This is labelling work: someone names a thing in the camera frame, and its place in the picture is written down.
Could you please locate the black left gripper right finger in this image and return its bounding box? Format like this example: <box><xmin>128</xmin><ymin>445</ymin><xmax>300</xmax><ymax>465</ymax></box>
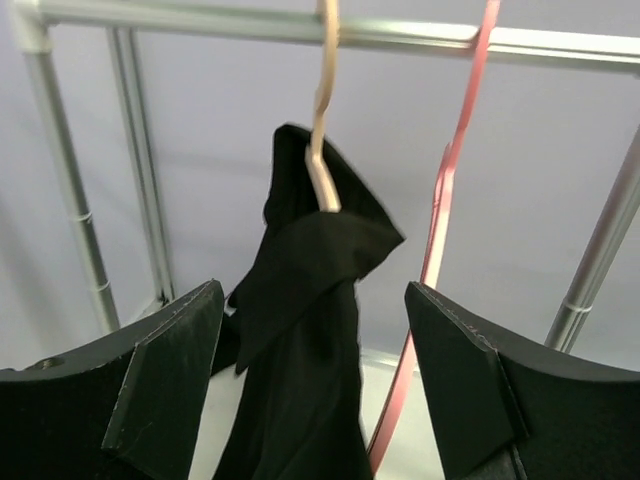
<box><xmin>405</xmin><ymin>282</ymin><xmax>639</xmax><ymax>479</ymax></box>

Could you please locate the black shirt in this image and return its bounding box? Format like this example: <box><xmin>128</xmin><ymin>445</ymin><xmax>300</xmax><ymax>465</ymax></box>
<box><xmin>213</xmin><ymin>123</ymin><xmax>403</xmax><ymax>479</ymax></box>

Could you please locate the silver clothes rack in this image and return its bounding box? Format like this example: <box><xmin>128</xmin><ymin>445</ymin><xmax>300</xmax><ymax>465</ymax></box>
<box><xmin>1</xmin><ymin>23</ymin><xmax>639</xmax><ymax>368</ymax></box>

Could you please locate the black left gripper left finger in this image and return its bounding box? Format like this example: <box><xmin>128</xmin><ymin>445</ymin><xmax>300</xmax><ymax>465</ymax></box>
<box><xmin>1</xmin><ymin>280</ymin><xmax>224</xmax><ymax>479</ymax></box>

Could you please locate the pink plastic hanger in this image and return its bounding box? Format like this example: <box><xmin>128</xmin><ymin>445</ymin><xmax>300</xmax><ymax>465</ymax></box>
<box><xmin>368</xmin><ymin>0</ymin><xmax>501</xmax><ymax>473</ymax></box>

